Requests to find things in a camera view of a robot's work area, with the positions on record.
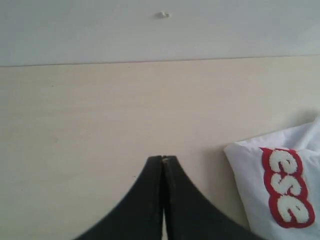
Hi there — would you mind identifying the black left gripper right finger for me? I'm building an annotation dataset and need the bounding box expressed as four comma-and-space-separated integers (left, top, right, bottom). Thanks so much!
162, 156, 261, 240

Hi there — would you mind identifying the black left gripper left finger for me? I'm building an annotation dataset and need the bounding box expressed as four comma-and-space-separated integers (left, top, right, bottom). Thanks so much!
76, 155, 163, 240

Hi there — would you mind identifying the white t-shirt red lettering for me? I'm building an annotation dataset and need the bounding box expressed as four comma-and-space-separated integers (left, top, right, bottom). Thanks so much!
224, 119, 320, 240

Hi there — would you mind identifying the white wall hook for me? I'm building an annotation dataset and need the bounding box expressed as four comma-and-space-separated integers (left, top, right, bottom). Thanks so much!
154, 11, 172, 19

